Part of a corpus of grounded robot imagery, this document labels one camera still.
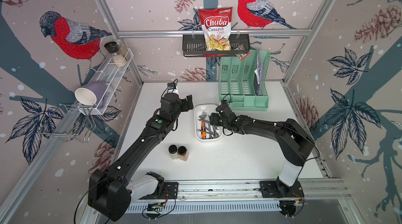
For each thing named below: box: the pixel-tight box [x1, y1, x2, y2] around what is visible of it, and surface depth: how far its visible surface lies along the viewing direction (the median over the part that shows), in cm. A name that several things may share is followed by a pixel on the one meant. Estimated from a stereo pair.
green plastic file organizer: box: [218, 49, 271, 112], surface depth 113 cm
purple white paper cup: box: [74, 81, 108, 106], surface depth 63 cm
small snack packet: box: [234, 43, 252, 62], surface depth 92 cm
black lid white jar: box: [104, 41, 127, 68], surface depth 83 cm
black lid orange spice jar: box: [177, 145, 189, 162], surface depth 79 cm
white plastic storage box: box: [193, 104, 224, 141], surface depth 97 cm
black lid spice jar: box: [168, 144, 179, 160], surface depth 79 cm
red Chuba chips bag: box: [198, 6, 233, 51], surface depth 84 cm
